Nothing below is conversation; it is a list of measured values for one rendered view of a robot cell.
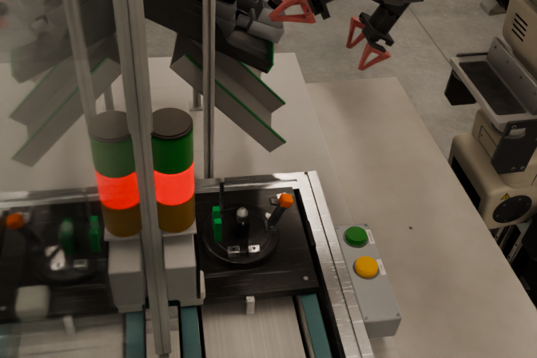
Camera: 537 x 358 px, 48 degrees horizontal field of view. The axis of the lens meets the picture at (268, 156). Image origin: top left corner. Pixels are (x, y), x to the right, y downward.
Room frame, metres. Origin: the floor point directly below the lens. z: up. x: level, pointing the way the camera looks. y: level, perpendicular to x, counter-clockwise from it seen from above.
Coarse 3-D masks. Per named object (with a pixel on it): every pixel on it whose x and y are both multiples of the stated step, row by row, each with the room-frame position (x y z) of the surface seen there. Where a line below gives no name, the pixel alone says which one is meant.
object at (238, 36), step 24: (144, 0) 0.90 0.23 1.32; (168, 0) 0.90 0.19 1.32; (192, 0) 0.90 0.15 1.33; (168, 24) 0.90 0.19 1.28; (192, 24) 0.90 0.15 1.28; (216, 24) 0.90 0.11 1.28; (216, 48) 0.90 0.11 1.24; (240, 48) 0.91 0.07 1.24; (264, 48) 0.98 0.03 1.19; (264, 72) 0.91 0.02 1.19
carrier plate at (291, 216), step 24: (216, 192) 0.80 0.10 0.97; (240, 192) 0.81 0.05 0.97; (264, 192) 0.82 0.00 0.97; (288, 192) 0.82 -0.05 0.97; (288, 216) 0.76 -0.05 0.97; (288, 240) 0.70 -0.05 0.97; (216, 264) 0.63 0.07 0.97; (264, 264) 0.64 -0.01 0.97; (288, 264) 0.65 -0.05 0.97; (312, 264) 0.65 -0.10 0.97; (216, 288) 0.58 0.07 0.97; (240, 288) 0.59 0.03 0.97; (264, 288) 0.59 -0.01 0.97; (288, 288) 0.60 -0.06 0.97; (312, 288) 0.60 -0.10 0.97
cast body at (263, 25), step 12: (264, 0) 0.98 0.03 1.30; (276, 0) 0.98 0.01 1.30; (252, 12) 0.97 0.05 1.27; (264, 12) 0.95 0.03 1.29; (240, 24) 0.96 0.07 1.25; (252, 24) 0.95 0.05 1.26; (264, 24) 0.95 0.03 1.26; (276, 24) 0.95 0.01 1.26; (264, 36) 0.95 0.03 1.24; (276, 36) 0.96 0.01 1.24
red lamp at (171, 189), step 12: (192, 168) 0.48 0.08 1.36; (156, 180) 0.46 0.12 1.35; (168, 180) 0.46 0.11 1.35; (180, 180) 0.46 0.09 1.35; (192, 180) 0.48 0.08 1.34; (156, 192) 0.46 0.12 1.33; (168, 192) 0.46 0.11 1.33; (180, 192) 0.46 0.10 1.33; (192, 192) 0.48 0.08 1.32; (168, 204) 0.46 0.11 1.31
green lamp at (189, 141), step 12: (192, 132) 0.48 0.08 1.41; (156, 144) 0.46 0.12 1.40; (168, 144) 0.46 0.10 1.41; (180, 144) 0.46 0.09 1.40; (192, 144) 0.48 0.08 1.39; (156, 156) 0.46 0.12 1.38; (168, 156) 0.46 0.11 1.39; (180, 156) 0.46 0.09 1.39; (192, 156) 0.48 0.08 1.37; (156, 168) 0.46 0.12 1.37; (168, 168) 0.46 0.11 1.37; (180, 168) 0.46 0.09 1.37
